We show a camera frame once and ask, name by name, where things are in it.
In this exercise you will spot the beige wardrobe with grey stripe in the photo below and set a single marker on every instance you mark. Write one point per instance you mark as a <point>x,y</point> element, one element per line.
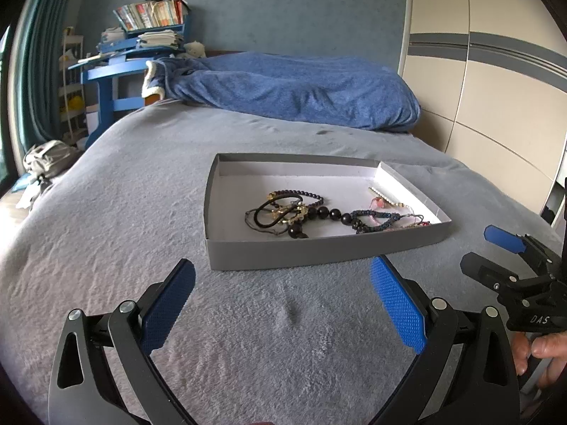
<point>487,97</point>

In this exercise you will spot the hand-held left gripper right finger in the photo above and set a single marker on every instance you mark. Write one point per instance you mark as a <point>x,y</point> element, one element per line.
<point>396,305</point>

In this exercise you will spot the white shelf rack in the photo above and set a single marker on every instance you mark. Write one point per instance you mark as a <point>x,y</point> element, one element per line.
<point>71,79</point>

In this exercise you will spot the yellow toy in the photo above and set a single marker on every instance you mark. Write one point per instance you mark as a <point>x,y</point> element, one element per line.
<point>75,104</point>

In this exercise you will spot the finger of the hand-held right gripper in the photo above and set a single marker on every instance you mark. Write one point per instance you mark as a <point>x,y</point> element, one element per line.
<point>483,270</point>
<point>505,237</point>

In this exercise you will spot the blue blanket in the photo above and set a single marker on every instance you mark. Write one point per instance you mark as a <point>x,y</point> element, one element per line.
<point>310,88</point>

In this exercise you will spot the silver grey bag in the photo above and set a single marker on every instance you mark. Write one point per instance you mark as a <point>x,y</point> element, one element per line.
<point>48,157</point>

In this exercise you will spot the grey cardboard box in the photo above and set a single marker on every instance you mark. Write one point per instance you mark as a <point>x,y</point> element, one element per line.
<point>248,254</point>

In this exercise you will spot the stack of papers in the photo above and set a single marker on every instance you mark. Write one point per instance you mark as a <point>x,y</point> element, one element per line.
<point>159,40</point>

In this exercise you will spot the row of books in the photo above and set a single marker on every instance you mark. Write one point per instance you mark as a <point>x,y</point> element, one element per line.
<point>150,13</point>

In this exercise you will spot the white plush toy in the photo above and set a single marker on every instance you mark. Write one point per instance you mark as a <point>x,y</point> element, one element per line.
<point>192,48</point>

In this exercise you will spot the white folded cloth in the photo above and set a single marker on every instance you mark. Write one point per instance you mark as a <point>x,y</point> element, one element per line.
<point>113,35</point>

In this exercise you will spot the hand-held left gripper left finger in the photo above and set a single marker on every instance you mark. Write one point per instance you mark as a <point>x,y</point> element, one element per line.
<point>168,305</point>

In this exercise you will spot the person's right hand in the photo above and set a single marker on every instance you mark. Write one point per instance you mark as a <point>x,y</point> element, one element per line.
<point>553,345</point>

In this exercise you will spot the blue wooden desk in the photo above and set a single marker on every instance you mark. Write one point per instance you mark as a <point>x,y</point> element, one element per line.
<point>115,71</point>

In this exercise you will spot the teal curtain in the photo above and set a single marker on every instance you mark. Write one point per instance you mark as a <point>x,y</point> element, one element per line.
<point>40,53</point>

